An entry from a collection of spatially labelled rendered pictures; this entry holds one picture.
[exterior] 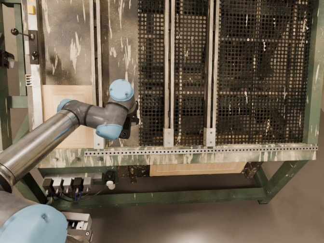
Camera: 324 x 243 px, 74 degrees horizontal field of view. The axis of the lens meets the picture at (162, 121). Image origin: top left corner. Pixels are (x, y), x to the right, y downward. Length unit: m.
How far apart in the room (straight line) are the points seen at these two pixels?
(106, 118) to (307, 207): 2.41
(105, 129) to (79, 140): 0.84
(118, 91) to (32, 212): 0.41
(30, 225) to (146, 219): 1.81
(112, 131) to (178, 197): 1.50
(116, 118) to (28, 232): 0.39
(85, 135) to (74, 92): 0.28
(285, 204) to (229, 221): 0.64
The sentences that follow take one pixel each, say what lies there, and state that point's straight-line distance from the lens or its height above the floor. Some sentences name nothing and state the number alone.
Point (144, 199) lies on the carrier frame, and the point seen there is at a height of 0.18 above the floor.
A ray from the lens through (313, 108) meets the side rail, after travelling 1.88.
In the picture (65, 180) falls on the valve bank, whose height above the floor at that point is 0.77.
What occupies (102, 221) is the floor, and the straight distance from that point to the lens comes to 2.22.
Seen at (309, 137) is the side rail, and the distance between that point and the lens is 1.89.
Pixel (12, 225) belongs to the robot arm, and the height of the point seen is 1.68.
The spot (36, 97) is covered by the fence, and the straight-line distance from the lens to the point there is 1.55.
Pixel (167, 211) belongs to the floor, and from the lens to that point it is 2.23.
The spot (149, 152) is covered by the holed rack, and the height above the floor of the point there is 0.89.
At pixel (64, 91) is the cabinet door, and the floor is 1.18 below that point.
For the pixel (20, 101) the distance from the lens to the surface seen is 1.67.
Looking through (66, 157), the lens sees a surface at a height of 0.87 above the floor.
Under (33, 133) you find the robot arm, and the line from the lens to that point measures 0.64.
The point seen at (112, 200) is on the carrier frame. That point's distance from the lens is 2.08.
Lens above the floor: 2.05
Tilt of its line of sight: 45 degrees down
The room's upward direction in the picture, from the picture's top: 6 degrees clockwise
